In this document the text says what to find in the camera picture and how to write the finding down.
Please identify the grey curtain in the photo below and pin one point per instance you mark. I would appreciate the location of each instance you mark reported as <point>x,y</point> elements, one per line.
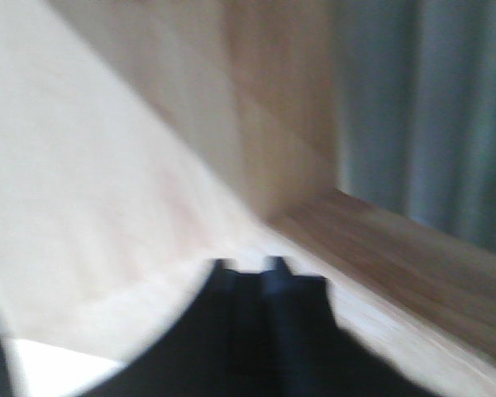
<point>418,111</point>

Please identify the light wooden shelf unit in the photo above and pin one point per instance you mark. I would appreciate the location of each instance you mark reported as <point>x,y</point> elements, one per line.
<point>141,139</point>

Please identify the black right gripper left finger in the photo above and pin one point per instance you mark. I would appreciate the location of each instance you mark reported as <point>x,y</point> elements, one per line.
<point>216,347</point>

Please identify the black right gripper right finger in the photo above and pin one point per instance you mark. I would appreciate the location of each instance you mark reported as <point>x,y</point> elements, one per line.
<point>316,357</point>

